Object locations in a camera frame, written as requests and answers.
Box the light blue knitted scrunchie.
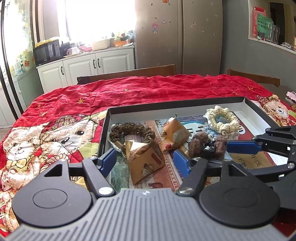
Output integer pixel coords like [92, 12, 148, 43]
[203, 123, 239, 141]

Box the cream knitted scrunchie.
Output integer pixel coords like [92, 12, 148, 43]
[203, 105, 240, 136]

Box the brown fuzzy claw clip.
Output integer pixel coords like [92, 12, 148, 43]
[188, 132, 228, 160]

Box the brown pyramid paper packet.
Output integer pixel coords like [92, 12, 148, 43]
[161, 118, 191, 152]

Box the brown braided scrunchie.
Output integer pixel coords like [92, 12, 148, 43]
[109, 123, 156, 144]

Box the pink scalloped paper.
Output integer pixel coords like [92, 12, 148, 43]
[286, 91, 296, 102]

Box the red quilted bear blanket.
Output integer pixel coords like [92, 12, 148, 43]
[1, 74, 295, 236]

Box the black shallow cardboard box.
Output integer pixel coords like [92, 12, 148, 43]
[97, 96, 296, 186]

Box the dark wooden chair back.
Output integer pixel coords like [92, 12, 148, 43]
[77, 64, 177, 85]

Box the white kitchen cabinet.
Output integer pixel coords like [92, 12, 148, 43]
[37, 45, 135, 93]

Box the green paper sign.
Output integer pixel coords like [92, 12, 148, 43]
[257, 14, 273, 41]

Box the white mug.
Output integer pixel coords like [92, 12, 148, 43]
[66, 47, 77, 55]

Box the steel double-door refrigerator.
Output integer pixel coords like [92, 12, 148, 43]
[134, 0, 223, 76]

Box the beige plastic basin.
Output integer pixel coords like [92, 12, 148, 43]
[92, 39, 110, 51]

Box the orange bowl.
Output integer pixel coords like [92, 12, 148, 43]
[113, 40, 130, 48]

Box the black microwave oven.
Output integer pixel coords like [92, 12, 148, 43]
[33, 39, 63, 66]

